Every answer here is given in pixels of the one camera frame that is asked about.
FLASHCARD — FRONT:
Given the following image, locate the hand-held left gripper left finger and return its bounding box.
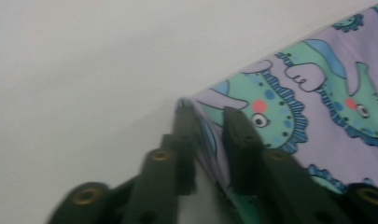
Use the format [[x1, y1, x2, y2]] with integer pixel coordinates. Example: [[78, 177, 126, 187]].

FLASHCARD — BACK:
[[161, 105, 198, 197]]

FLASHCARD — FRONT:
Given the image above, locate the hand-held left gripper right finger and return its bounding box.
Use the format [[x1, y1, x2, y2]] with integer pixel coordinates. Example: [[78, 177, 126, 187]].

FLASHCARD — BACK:
[[221, 106, 266, 197]]

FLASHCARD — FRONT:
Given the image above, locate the lilac seahorse print garment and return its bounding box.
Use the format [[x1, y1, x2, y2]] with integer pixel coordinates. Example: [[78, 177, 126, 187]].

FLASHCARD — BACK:
[[175, 0, 378, 224]]

